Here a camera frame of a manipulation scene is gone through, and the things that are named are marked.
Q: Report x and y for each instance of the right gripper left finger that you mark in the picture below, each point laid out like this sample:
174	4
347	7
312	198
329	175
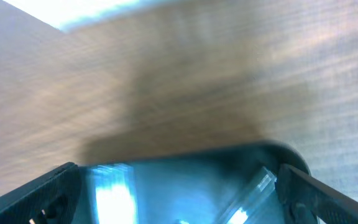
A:
36	199

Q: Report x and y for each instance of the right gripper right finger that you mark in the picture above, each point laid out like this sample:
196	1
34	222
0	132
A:
322	202

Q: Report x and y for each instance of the black tray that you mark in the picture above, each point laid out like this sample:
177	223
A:
182	193

